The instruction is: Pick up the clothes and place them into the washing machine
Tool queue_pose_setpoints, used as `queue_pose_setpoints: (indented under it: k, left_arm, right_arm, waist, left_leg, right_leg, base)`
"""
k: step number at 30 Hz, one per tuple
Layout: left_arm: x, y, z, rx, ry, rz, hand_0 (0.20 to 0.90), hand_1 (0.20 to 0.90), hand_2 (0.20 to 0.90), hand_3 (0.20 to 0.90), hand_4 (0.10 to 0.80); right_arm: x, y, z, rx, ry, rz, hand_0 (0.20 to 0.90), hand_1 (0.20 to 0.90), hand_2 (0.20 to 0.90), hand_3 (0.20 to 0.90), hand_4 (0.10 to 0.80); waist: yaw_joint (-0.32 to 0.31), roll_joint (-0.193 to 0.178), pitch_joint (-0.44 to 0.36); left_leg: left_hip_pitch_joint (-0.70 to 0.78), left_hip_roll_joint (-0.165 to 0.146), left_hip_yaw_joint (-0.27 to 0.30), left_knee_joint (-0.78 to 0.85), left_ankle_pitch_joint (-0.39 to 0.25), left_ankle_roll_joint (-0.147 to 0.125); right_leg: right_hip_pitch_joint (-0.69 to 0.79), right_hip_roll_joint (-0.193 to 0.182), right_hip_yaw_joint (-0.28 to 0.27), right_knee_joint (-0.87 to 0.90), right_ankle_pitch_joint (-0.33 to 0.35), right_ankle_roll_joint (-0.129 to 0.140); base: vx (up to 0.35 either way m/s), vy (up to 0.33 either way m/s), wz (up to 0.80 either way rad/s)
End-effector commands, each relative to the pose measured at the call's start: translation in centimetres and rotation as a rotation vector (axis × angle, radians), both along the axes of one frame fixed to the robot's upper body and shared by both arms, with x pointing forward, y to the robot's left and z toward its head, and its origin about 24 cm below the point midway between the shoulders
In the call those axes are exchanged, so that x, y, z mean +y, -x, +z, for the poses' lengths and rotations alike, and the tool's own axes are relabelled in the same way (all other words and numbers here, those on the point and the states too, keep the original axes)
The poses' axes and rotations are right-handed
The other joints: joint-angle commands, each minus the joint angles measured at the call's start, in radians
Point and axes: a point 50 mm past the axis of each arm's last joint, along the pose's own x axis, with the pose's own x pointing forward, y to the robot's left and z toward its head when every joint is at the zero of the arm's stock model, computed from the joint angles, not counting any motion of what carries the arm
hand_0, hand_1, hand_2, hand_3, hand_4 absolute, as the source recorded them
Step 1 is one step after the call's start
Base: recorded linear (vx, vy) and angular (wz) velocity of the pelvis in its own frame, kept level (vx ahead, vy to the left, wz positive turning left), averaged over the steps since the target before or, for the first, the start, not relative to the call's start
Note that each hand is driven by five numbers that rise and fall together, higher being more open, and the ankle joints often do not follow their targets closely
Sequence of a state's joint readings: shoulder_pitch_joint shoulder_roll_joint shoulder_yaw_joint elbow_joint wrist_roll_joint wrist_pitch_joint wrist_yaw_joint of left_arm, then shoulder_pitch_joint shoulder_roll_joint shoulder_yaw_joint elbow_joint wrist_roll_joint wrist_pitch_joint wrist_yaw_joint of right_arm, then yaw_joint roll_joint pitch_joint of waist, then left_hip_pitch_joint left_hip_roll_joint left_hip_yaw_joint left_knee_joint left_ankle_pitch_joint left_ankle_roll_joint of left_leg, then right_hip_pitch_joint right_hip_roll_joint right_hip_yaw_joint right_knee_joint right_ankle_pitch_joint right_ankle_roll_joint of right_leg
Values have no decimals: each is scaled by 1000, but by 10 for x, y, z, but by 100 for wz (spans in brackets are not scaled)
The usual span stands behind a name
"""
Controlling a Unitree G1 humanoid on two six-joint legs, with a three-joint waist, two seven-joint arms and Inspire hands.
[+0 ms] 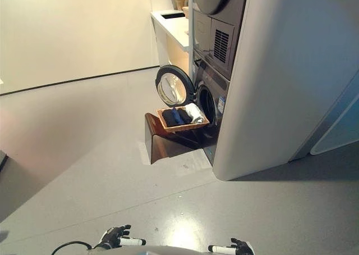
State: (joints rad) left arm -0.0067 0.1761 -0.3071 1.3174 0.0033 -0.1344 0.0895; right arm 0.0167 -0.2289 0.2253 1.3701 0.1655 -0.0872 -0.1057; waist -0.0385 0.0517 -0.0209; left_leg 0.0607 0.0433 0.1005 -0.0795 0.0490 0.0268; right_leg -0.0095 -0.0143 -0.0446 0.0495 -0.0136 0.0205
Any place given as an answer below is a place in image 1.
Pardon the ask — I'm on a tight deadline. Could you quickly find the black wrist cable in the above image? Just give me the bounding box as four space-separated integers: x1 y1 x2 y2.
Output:
51 241 93 255

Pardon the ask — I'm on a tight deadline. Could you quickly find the white counter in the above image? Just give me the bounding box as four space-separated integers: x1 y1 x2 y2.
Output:
150 10 190 68

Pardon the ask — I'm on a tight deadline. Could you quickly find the grey robot torso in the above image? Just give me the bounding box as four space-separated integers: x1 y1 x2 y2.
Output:
89 245 242 255

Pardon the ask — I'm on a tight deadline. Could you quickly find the round washing machine door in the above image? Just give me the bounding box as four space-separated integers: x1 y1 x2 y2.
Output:
155 65 197 107

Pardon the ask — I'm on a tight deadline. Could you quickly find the black garment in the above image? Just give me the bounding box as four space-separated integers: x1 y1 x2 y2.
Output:
162 108 192 127

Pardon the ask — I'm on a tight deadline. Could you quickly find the light blue glass panel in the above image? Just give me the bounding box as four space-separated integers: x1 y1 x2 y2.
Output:
310 93 359 156

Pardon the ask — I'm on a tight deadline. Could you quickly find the wicker laundry basket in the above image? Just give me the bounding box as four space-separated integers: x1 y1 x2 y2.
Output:
157 106 210 134

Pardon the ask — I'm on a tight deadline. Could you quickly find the dark grey washing machine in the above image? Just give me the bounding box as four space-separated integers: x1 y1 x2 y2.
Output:
192 50 231 165

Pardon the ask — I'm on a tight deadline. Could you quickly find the white cabinet panel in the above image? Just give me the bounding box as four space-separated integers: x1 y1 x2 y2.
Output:
212 0 359 181

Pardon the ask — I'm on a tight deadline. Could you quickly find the white garment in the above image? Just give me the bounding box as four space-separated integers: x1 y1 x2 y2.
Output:
184 103 204 124

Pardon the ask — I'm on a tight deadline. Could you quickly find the dark grey dryer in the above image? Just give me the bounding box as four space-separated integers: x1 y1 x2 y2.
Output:
192 0 250 81

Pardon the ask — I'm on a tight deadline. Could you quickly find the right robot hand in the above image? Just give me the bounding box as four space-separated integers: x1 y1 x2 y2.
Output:
208 238 255 255

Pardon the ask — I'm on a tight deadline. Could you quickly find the dark brown stool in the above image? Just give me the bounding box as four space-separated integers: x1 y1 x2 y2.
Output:
144 112 217 165

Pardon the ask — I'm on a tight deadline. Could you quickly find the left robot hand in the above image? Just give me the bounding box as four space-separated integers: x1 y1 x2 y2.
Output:
94 224 146 251

